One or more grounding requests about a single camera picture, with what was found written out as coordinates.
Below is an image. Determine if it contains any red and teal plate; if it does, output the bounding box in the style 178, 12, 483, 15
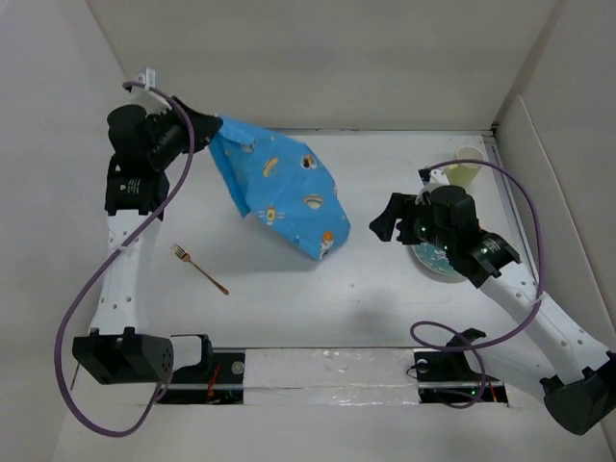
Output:
411, 243, 465, 281

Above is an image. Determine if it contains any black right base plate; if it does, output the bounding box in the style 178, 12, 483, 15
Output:
406, 348, 508, 407

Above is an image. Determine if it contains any copper fork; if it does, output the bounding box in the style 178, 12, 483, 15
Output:
170, 244, 229, 295

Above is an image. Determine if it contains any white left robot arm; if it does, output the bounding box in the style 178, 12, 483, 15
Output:
72, 103, 222, 385

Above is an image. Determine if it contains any pale yellow mug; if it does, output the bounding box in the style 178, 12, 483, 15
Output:
445, 145, 485, 188

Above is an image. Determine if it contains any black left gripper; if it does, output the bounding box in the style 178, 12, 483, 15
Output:
151, 96, 225, 168

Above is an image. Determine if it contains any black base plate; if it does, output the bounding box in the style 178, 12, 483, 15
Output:
406, 348, 508, 407
157, 348, 245, 405

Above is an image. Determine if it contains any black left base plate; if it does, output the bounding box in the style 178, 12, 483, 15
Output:
157, 348, 245, 405

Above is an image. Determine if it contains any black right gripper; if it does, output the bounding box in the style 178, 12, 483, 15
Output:
368, 192, 453, 252

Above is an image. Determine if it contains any blue space-print cloth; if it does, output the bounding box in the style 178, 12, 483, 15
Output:
209, 117, 351, 261

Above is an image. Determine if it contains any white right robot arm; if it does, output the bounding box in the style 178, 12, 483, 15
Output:
369, 186, 615, 435

